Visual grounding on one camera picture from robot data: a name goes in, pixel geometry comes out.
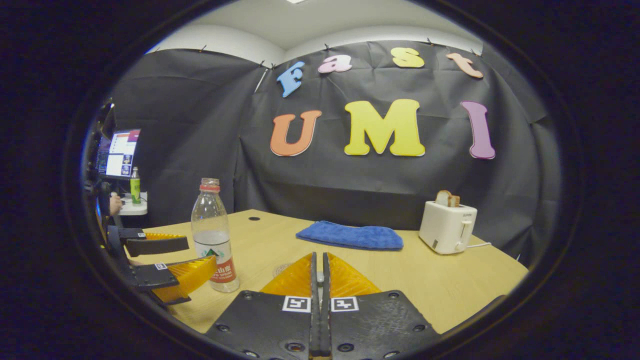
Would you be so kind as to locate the round beige coaster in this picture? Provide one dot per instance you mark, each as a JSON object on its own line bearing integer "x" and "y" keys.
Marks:
{"x": 281, "y": 270}

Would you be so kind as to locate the toasted bread slice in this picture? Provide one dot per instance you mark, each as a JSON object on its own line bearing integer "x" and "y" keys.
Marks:
{"x": 443, "y": 199}
{"x": 455, "y": 201}

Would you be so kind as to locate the computer monitor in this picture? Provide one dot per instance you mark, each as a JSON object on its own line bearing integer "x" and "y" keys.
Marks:
{"x": 120, "y": 155}

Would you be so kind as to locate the black backdrop cloth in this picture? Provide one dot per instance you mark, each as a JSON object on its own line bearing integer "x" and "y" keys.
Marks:
{"x": 350, "y": 185}

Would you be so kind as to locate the white toaster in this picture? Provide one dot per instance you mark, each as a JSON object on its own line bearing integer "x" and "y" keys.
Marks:
{"x": 445, "y": 227}

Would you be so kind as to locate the green drink bottle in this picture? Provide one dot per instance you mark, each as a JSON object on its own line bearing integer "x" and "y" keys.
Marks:
{"x": 135, "y": 190}

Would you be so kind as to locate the white side desk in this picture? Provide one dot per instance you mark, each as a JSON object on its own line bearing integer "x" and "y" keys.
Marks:
{"x": 135, "y": 209}

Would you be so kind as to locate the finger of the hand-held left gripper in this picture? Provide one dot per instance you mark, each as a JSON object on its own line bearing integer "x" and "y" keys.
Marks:
{"x": 155, "y": 276}
{"x": 160, "y": 246}

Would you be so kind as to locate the blue folded cloth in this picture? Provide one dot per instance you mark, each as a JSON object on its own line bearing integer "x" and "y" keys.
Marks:
{"x": 350, "y": 236}

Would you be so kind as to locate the clear plastic water bottle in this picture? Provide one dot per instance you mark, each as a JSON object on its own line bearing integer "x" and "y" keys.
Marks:
{"x": 212, "y": 235}

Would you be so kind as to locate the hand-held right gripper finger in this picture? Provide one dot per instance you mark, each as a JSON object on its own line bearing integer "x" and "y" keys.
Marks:
{"x": 325, "y": 325}
{"x": 315, "y": 325}

